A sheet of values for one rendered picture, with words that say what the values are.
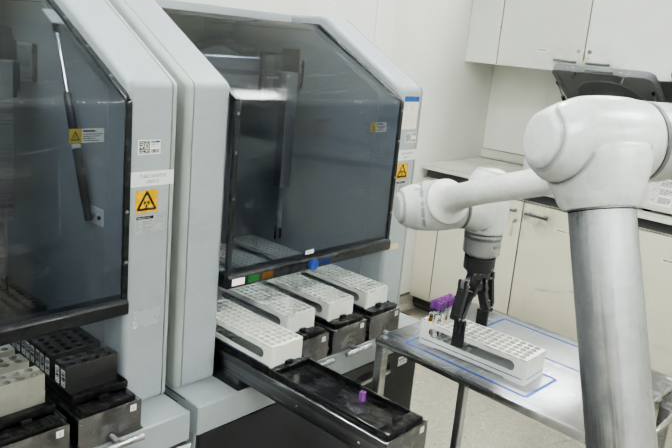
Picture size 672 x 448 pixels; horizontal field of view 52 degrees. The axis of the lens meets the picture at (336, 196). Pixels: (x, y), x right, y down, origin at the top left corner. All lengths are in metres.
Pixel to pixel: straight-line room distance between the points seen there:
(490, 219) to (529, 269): 2.21
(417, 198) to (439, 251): 2.59
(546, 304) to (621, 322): 2.75
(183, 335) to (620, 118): 1.03
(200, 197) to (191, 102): 0.21
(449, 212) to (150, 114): 0.66
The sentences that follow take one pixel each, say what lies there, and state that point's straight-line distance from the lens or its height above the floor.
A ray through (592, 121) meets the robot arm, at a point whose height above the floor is 1.47.
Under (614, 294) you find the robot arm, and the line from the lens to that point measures 1.10.
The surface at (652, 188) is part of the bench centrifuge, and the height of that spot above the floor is 1.02.
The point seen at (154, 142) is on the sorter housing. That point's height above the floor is 1.31.
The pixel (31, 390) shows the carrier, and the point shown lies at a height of 0.85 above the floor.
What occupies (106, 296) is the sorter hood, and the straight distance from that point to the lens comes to 1.47.
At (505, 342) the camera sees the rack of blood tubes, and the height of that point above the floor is 0.88.
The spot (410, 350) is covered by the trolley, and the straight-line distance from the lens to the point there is 1.77.
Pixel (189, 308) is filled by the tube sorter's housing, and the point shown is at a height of 0.93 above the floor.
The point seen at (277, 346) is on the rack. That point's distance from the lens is 1.61.
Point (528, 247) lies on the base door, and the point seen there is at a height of 0.58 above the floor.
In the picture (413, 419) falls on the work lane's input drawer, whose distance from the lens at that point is 1.48.
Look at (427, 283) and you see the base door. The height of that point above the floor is 0.19.
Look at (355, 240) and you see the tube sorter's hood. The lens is 1.94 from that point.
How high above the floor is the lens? 1.54
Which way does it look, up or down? 12 degrees down
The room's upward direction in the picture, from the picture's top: 5 degrees clockwise
